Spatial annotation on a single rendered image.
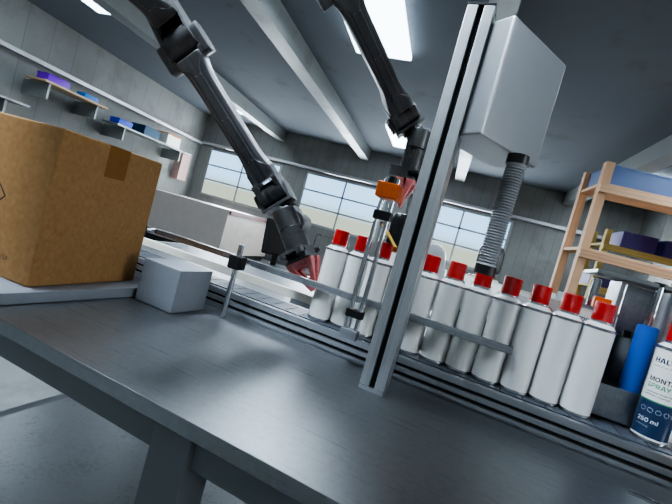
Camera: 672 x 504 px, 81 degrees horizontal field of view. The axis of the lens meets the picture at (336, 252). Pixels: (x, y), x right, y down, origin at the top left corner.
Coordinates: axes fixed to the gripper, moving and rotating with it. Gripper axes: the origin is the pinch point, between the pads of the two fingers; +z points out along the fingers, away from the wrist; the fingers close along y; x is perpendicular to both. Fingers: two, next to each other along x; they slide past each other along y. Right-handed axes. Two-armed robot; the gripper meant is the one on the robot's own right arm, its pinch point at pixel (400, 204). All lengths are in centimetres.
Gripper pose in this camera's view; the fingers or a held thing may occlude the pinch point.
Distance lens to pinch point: 105.0
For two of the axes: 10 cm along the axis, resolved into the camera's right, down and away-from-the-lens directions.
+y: -9.1, -2.7, 3.1
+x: -3.2, -0.2, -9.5
